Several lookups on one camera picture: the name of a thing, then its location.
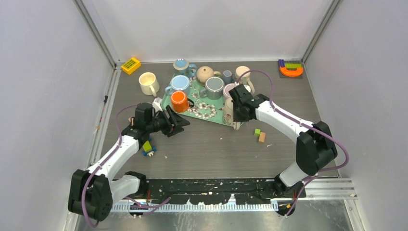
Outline wooden block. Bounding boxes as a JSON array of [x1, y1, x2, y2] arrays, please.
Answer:
[[258, 132, 266, 143]]

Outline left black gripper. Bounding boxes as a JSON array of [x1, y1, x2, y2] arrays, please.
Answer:
[[146, 106, 189, 137]]

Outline light blue mug on tray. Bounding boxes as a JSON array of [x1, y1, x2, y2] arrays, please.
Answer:
[[165, 75, 191, 95]]

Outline yellow toy block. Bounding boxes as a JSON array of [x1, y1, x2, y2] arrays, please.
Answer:
[[121, 57, 141, 75]]

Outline orange mug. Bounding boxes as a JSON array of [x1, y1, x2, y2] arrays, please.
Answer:
[[170, 91, 194, 113]]

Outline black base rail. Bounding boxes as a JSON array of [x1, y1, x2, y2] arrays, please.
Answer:
[[130, 178, 306, 205]]

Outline lilac mug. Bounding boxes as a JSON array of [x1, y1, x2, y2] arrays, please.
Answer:
[[223, 83, 235, 100]]

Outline orange and green toy stack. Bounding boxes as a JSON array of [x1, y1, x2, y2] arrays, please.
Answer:
[[278, 59, 304, 78]]

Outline cream floral mug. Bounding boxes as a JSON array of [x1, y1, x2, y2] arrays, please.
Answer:
[[222, 97, 242, 130]]

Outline toy brick car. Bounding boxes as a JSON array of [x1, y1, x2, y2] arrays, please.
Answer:
[[141, 137, 157, 157]]

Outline cream plain mug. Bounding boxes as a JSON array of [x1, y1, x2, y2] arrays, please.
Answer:
[[139, 72, 160, 97]]

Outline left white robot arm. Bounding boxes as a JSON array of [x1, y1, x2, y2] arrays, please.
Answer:
[[68, 103, 190, 222]]

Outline tall floral mug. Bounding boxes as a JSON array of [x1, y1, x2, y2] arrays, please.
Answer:
[[235, 65, 255, 93]]

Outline green floral tray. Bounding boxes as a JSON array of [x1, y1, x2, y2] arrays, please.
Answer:
[[161, 77, 227, 126]]

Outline green cube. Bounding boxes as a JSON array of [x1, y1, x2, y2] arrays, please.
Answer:
[[254, 128, 261, 136]]

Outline beige teapot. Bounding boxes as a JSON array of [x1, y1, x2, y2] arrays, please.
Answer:
[[196, 66, 221, 86]]

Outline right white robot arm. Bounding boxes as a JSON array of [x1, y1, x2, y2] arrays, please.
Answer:
[[229, 84, 338, 198]]

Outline grey mug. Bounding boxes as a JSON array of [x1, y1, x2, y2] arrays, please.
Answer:
[[199, 77, 225, 100]]

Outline blue mug behind tray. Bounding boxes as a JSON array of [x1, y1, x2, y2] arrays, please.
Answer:
[[173, 58, 197, 77]]

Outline small blue-grey cup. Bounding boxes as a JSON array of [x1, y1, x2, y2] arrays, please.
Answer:
[[221, 70, 233, 85]]

